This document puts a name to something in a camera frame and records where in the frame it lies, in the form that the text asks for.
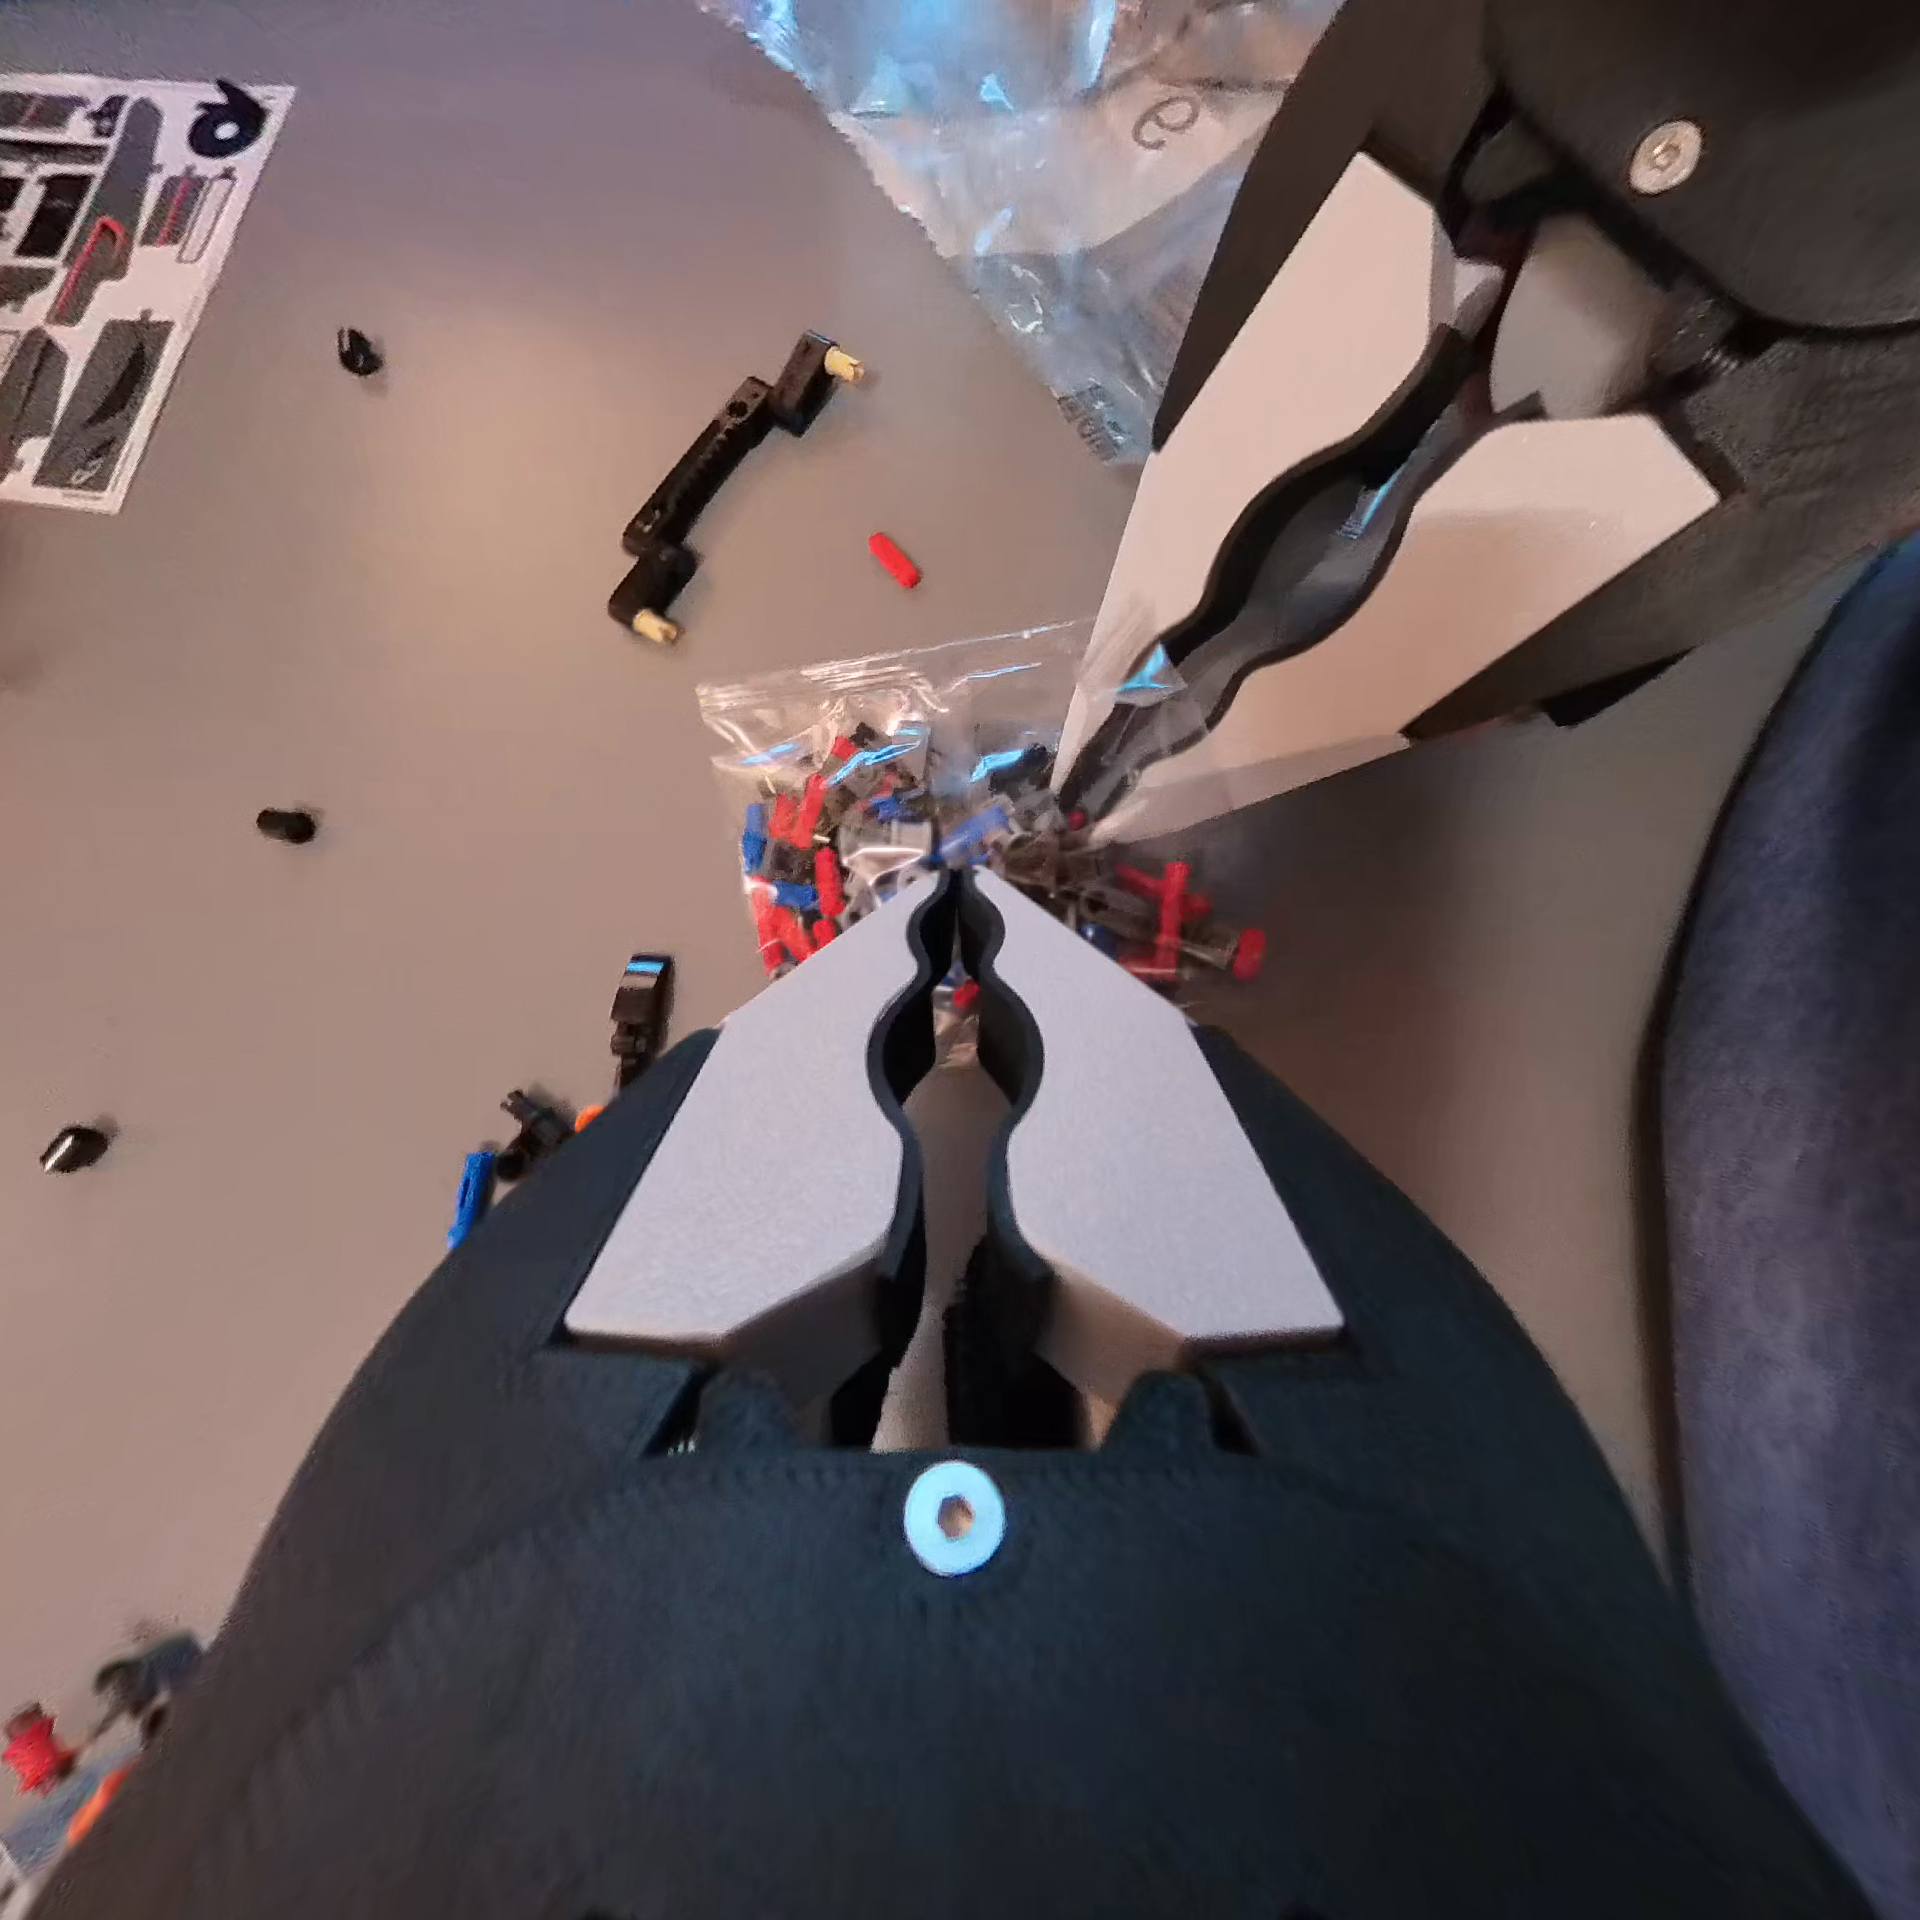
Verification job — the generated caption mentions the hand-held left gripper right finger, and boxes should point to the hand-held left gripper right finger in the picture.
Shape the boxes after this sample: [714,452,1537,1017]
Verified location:
[960,870,1346,1449]

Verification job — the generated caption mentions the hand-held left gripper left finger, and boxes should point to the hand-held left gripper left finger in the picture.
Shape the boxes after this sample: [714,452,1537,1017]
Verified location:
[565,873,962,1449]

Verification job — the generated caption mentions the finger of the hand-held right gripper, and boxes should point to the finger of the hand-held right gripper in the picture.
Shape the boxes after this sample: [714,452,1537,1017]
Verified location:
[1068,407,1724,846]
[1049,146,1504,797]

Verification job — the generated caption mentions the large clear plastic bag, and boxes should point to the large clear plastic bag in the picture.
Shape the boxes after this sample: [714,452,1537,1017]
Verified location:
[697,0,1353,466]

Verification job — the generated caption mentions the small clear bag lego pins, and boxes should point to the small clear bag lego pins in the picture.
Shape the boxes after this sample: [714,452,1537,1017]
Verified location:
[697,614,1270,1038]

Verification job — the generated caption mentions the black curved lego piece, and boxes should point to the black curved lego piece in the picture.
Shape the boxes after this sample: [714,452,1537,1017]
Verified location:
[606,949,678,1089]

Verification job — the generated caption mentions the black lego pin connector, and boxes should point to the black lego pin connector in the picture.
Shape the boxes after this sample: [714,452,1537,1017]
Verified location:
[496,1085,581,1189]

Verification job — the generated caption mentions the black lego rack assembly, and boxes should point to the black lego rack assembly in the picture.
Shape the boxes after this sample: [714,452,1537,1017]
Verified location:
[606,326,869,648]

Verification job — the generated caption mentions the lego car chassis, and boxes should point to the lego car chassis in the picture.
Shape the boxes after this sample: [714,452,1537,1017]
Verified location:
[0,1628,205,1893]

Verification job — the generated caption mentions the sticker sheet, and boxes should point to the sticker sheet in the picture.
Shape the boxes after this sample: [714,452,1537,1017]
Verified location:
[0,70,296,513]

